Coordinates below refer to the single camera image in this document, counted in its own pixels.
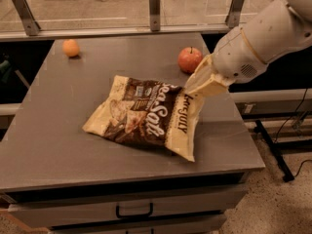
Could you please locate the middle metal railing bracket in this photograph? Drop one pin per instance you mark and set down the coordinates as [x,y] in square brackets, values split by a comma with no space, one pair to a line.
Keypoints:
[154,15]

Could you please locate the left metal railing bracket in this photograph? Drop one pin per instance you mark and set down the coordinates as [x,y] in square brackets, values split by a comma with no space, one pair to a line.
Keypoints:
[30,25]

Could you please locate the red apple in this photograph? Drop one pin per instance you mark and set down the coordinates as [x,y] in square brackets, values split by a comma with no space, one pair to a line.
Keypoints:
[188,59]

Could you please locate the grey drawer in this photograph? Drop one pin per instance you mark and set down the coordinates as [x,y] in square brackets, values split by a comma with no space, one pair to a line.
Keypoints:
[173,225]
[97,209]

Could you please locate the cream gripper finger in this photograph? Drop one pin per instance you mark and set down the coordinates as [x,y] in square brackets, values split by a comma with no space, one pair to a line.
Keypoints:
[207,85]
[201,74]

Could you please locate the black top drawer handle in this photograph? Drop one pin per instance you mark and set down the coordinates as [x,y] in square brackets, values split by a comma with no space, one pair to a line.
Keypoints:
[134,211]

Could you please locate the right metal railing bracket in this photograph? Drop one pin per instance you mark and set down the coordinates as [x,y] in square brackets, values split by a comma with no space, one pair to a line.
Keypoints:
[233,16]

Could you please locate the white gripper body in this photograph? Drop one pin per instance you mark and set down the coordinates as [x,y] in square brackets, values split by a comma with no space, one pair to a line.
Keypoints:
[236,57]

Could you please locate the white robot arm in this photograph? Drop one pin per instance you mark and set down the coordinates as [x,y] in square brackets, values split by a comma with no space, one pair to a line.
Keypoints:
[281,28]

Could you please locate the black floor bracket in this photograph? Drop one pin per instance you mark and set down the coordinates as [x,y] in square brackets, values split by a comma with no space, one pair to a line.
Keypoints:
[288,176]

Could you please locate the grey top drawer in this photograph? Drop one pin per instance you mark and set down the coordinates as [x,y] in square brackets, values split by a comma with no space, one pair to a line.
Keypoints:
[97,209]

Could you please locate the horizontal metal rail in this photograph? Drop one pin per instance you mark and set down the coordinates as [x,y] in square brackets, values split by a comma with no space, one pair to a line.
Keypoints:
[112,32]

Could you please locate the orange fruit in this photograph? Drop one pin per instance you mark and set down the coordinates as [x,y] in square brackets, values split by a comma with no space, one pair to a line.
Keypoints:
[71,48]

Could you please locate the metal railing bracket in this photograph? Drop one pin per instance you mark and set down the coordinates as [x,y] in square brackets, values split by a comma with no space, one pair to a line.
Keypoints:
[154,15]
[233,16]
[30,25]

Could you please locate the grey lower drawer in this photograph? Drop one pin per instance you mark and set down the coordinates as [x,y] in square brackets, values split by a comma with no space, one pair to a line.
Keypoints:
[173,225]

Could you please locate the brown Sea Salt chip bag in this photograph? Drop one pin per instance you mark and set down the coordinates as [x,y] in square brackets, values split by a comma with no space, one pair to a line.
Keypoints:
[148,113]

